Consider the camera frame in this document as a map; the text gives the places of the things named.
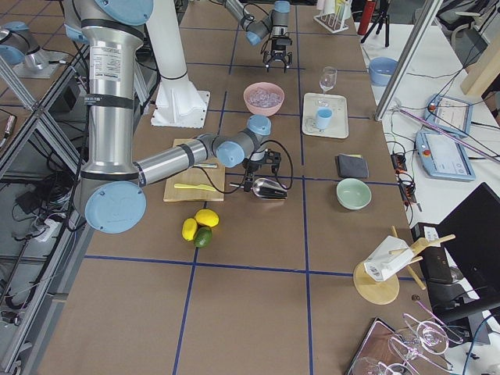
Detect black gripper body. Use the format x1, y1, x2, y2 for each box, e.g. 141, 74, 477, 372
263, 35, 292, 62
242, 149, 281, 188

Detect silver metal ice scoop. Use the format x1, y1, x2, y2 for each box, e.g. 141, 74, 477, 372
230, 177, 288, 200

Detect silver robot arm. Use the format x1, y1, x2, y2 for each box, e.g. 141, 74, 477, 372
63, 1, 271, 234
212, 1, 293, 73

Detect clear ice cubes pile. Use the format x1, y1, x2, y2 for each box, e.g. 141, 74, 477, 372
248, 87, 282, 108

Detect blue plastic cup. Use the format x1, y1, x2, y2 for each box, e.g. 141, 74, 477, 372
315, 107, 333, 131

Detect wooden cup stand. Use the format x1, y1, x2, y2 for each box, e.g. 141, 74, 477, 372
353, 226, 455, 305

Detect pink bowl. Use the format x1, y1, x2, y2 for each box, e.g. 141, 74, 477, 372
243, 82, 284, 117

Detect clear wine glass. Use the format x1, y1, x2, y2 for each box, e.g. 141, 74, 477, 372
319, 66, 338, 95

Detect cream serving tray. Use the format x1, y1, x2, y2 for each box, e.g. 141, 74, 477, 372
302, 93, 349, 139

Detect silver metal muddler tube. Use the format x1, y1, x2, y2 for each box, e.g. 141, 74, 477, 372
193, 162, 219, 169

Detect wooden cutting board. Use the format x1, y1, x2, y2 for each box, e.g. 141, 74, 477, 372
163, 157, 225, 202

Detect grey folded cloth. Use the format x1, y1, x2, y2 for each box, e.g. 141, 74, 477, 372
335, 154, 369, 179

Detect yellow lemon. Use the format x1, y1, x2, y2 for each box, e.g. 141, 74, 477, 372
195, 209, 220, 227
181, 217, 198, 241

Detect green bowl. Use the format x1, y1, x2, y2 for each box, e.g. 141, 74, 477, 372
336, 178, 372, 210

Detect blue bowl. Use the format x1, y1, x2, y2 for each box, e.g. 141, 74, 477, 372
368, 56, 398, 87

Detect red bottle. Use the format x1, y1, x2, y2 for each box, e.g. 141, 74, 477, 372
357, 0, 377, 35

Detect yellow plastic knife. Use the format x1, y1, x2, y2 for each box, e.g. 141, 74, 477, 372
173, 183, 217, 192

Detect green lime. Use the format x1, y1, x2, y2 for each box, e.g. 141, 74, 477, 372
193, 227, 213, 248

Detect black tripod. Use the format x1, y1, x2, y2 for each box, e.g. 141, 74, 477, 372
360, 0, 391, 48

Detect white carton on stand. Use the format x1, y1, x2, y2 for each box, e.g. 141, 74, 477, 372
363, 236, 413, 282

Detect near teach pendant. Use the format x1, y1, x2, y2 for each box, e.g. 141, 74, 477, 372
415, 130, 476, 182

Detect teach pendant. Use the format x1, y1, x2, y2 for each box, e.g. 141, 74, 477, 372
424, 95, 473, 138
415, 130, 476, 182

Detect far teach pendant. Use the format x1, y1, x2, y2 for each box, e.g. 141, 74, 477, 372
424, 95, 473, 138

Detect black monitor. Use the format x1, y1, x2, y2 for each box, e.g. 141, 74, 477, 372
437, 182, 499, 323

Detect hanging wine glass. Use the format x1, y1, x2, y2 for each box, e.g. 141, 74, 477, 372
402, 298, 466, 356

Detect white wire rack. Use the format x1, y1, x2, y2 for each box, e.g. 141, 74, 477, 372
313, 0, 352, 34

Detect white camera pillar base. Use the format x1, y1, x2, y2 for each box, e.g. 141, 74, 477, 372
146, 0, 210, 129

